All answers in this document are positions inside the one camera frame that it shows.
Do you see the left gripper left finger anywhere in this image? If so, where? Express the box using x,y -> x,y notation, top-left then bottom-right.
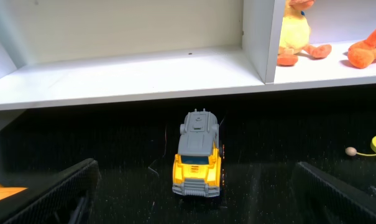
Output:
0,157 -> 101,224

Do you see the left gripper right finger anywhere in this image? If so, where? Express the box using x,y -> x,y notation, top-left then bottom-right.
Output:
291,161 -> 376,224

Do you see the yellow rubber duck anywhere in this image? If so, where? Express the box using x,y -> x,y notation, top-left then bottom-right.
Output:
0,174 -> 29,205

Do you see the grey and yellow toy truck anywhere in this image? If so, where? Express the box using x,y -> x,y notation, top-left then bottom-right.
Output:
172,108 -> 225,198

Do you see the white shelf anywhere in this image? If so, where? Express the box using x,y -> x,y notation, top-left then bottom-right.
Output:
0,0 -> 376,139

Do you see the white plush duck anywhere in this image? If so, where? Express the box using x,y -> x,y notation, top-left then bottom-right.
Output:
347,17 -> 376,70

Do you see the yellow plush duck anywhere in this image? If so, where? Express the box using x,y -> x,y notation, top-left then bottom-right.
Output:
277,0 -> 333,67

